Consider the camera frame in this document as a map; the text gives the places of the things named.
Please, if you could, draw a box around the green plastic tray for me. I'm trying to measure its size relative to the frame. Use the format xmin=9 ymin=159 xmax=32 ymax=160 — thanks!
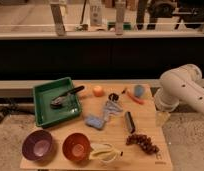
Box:
xmin=33 ymin=77 xmax=84 ymax=128

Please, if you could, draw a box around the purple bowl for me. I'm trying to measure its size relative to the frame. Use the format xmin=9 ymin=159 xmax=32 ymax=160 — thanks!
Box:
xmin=22 ymin=130 xmax=54 ymax=162

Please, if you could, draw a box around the yellow banana in bowl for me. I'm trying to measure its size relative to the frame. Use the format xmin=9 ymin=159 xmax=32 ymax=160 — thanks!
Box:
xmin=89 ymin=143 xmax=123 ymax=163

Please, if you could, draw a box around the blue sponge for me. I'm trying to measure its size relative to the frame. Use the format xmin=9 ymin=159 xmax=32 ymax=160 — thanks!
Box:
xmin=85 ymin=115 xmax=104 ymax=130

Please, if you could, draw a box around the wooden board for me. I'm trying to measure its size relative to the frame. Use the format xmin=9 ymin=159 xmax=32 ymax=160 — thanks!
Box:
xmin=20 ymin=83 xmax=172 ymax=171

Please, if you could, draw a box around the orange fruit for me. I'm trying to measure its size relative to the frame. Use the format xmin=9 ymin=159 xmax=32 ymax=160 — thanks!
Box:
xmin=93 ymin=86 xmax=104 ymax=97

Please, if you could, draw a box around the black handled spatula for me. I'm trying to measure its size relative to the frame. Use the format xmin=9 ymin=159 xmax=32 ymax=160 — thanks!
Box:
xmin=50 ymin=86 xmax=84 ymax=108

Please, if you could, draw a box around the bunch of dark grapes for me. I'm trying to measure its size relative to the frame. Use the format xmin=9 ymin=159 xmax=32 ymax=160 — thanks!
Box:
xmin=126 ymin=134 xmax=159 ymax=155

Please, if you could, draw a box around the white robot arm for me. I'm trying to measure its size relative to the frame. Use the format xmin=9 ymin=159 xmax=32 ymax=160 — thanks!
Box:
xmin=154 ymin=64 xmax=204 ymax=115

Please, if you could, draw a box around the blue cup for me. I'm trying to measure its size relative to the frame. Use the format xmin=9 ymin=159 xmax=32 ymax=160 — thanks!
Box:
xmin=134 ymin=85 xmax=145 ymax=97

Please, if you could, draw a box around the black brush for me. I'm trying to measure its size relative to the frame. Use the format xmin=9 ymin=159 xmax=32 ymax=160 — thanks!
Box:
xmin=125 ymin=111 xmax=135 ymax=133

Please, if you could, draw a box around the red bowl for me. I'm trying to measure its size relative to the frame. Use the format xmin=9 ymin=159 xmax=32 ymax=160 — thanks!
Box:
xmin=62 ymin=133 xmax=91 ymax=162

